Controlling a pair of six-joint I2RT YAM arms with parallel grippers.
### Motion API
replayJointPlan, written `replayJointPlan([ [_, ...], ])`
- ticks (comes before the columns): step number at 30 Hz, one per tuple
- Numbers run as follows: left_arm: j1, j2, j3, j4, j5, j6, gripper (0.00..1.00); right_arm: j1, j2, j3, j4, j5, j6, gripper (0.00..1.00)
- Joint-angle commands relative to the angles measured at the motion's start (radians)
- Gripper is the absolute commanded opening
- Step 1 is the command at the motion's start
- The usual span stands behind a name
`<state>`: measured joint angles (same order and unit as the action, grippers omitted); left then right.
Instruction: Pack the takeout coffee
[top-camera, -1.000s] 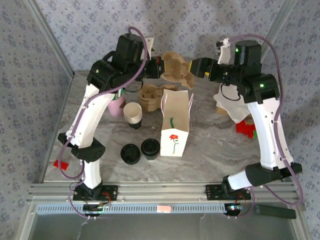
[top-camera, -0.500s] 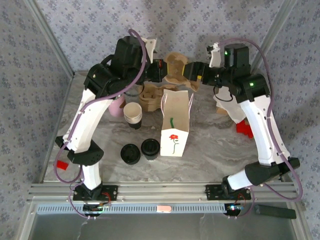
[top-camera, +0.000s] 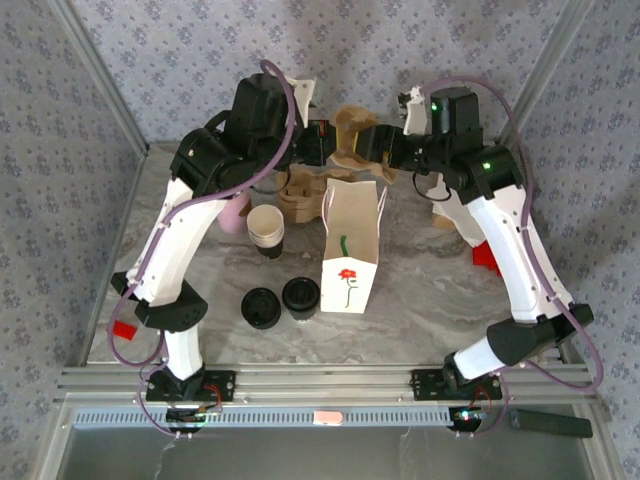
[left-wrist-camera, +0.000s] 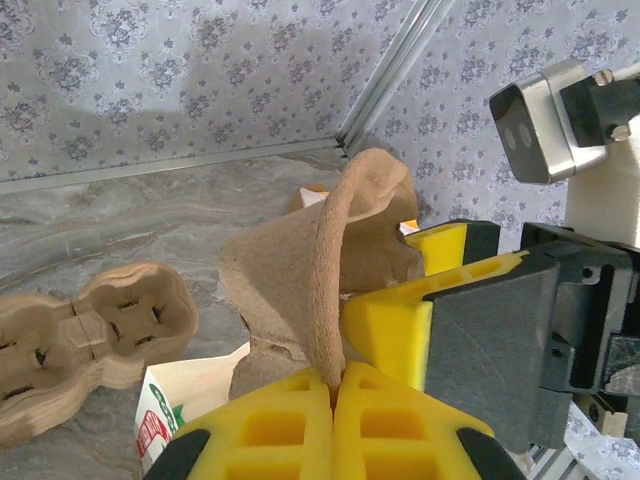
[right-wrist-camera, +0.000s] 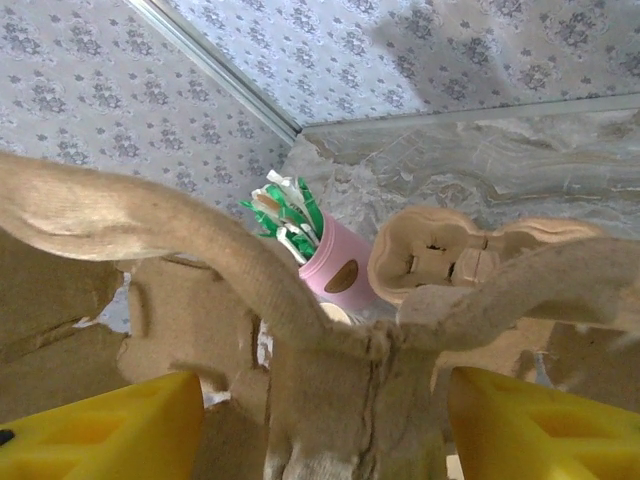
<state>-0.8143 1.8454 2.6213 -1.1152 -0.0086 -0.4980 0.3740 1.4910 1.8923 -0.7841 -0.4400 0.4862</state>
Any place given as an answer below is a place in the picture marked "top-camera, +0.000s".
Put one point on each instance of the cardboard cup carrier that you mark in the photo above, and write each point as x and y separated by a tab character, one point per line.
357	117

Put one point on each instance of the white flower print paper bag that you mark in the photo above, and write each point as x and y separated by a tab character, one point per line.
347	290

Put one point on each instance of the black paper coffee cup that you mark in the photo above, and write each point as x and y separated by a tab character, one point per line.
301	316

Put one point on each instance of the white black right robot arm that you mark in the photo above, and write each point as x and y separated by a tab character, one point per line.
510	250

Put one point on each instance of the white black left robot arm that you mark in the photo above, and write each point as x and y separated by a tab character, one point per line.
165	250

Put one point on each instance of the pile of white napkins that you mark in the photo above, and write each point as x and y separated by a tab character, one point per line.
439	192

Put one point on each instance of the yellow paper envelope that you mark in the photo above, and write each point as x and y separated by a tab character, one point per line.
442	223

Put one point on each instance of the stack of paper cups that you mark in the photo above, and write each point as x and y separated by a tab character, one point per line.
265	222

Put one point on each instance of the pink straw holder cup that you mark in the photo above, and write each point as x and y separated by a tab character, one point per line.
232	220

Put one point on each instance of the green wrapped straw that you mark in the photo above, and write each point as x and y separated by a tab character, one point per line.
344	247

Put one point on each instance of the large red toy brick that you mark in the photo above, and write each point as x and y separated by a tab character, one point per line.
484	257

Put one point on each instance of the stack of black lids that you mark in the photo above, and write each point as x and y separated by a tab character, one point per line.
260	307

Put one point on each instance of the small red toy brick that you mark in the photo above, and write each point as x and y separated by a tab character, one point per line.
125	331

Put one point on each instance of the pink white sticker label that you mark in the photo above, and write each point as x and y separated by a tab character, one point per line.
328	418

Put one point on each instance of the aluminium frame post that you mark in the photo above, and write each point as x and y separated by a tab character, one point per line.
543	75
101	75

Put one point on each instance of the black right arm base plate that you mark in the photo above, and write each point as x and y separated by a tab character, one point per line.
425	385

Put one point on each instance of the aluminium mounting rail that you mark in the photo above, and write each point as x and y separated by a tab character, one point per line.
325	385

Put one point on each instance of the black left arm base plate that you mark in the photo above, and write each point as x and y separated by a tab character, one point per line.
222	385

